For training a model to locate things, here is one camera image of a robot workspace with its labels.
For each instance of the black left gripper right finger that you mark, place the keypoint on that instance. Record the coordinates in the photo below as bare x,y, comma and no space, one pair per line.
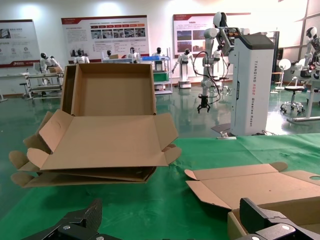
262,222

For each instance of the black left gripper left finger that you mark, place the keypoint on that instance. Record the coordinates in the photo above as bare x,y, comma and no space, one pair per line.
92,215

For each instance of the large open cardboard box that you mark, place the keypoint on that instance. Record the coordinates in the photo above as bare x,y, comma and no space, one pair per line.
107,140
87,182

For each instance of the small open cardboard box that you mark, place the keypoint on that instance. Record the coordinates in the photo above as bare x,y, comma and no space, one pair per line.
250,185

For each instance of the open cardboard box stack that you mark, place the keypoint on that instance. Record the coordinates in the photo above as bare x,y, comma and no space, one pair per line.
67,87

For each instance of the green tablecloth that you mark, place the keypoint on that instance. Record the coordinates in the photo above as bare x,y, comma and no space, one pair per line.
150,207

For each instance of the metal leg work table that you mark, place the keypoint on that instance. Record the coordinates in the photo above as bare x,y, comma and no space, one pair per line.
310,100

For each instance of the black rolling stool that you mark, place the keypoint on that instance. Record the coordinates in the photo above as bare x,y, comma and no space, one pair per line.
291,89

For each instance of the white wheeled humanoid robot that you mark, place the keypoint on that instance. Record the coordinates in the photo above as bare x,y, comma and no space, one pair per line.
250,75

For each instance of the metal rack with blue bins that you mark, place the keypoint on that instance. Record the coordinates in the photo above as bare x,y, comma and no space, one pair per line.
160,76

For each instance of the white black humanoid robot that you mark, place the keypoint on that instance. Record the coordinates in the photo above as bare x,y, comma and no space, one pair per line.
312,47
185,67
132,54
158,52
108,53
45,62
81,58

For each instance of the white round standing fan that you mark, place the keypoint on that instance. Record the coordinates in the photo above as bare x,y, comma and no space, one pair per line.
285,64

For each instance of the wide red-trimmed info board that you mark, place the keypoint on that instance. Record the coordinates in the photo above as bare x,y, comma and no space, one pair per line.
105,37

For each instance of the info board with round icons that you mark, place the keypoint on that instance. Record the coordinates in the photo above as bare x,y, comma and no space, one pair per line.
17,42

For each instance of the metal frame workbench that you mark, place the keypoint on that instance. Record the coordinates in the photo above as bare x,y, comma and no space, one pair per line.
45,87

